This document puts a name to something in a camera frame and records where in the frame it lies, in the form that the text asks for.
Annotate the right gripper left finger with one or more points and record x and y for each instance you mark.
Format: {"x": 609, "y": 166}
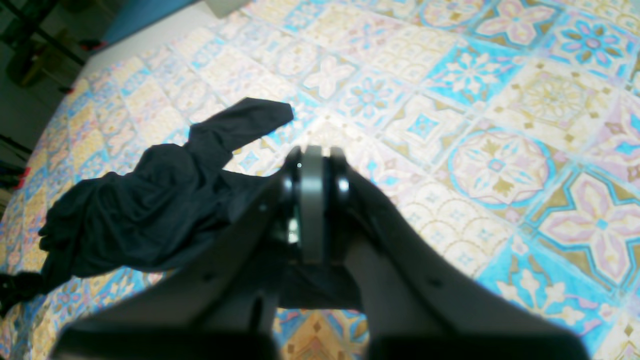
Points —
{"x": 223, "y": 304}

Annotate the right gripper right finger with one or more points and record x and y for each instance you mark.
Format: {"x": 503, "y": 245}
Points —
{"x": 417, "y": 304}

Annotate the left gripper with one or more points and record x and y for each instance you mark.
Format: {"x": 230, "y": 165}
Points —
{"x": 18, "y": 288}

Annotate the black t-shirt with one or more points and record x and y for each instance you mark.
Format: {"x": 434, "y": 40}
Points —
{"x": 158, "y": 217}

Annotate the patterned tablecloth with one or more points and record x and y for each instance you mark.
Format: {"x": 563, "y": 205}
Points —
{"x": 505, "y": 131}

